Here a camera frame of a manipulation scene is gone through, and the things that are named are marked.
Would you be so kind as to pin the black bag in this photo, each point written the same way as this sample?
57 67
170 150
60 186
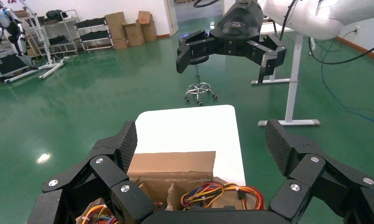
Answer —
55 15
57 40

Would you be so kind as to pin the white metal desk frame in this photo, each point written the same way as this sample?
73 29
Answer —
293 77

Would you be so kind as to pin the tall brown cardboard carton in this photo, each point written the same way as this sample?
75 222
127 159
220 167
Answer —
116 24

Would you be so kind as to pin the white metal shelf rack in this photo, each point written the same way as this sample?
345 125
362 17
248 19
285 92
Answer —
62 45

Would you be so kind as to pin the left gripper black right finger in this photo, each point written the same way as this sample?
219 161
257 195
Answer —
298 154

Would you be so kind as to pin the white robot stand frame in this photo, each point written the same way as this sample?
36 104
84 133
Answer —
52 69

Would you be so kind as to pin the black flight case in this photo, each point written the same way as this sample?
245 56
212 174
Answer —
7 65

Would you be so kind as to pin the black round disc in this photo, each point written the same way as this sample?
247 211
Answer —
197 74

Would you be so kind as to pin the white door frame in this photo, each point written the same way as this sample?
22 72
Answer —
171 18

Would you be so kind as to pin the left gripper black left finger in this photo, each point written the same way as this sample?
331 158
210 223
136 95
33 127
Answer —
112 154

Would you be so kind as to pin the shelf rack with black trays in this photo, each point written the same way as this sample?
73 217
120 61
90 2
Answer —
97 47

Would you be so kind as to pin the small brown cardboard carton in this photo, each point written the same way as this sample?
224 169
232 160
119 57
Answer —
144 17
121 44

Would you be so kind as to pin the open cardboard box with dividers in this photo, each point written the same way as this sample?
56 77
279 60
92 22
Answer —
174 164

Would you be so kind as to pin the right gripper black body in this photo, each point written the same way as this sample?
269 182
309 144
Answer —
239 24

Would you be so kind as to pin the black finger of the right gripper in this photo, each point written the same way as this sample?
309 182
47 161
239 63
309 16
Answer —
193 46
270 54

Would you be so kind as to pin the white and black humanoid robot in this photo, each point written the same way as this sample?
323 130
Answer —
11 28

